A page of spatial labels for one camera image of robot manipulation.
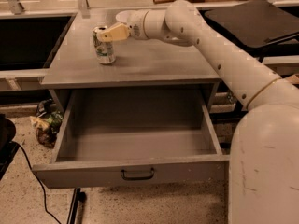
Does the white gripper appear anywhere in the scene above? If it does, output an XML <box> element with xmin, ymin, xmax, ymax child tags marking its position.
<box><xmin>96</xmin><ymin>10</ymin><xmax>149</xmax><ymax>42</ymax></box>

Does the black stand leg with caster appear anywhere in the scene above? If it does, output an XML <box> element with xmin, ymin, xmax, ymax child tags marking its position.
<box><xmin>66</xmin><ymin>188</ymin><xmax>86</xmax><ymax>224</ymax></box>

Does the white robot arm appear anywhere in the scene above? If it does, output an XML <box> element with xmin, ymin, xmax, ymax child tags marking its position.
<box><xmin>97</xmin><ymin>0</ymin><xmax>299</xmax><ymax>224</ymax></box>

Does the black cable on floor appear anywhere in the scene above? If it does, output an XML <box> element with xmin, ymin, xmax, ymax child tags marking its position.
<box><xmin>13</xmin><ymin>141</ymin><xmax>63</xmax><ymax>224</ymax></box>

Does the open grey top drawer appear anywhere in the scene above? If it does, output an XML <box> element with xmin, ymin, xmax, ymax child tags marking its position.
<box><xmin>33</xmin><ymin>87</ymin><xmax>229</xmax><ymax>189</ymax></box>

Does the green white 7up can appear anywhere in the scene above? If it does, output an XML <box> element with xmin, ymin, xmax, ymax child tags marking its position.
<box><xmin>93</xmin><ymin>26</ymin><xmax>116</xmax><ymax>65</ymax></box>

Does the black metal drawer handle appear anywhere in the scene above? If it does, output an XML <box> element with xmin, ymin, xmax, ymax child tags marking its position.
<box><xmin>121</xmin><ymin>168</ymin><xmax>155</xmax><ymax>181</ymax></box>

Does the black equipment at left edge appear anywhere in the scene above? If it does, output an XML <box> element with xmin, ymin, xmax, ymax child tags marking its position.
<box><xmin>0</xmin><ymin>114</ymin><xmax>19</xmax><ymax>180</ymax></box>

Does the white ceramic bowl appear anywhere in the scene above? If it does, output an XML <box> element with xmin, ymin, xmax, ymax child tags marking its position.
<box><xmin>116</xmin><ymin>10</ymin><xmax>134</xmax><ymax>26</ymax></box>

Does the grey cabinet with flat top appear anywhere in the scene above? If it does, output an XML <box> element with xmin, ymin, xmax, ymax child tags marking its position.
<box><xmin>40</xmin><ymin>7</ymin><xmax>224</xmax><ymax>114</ymax></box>

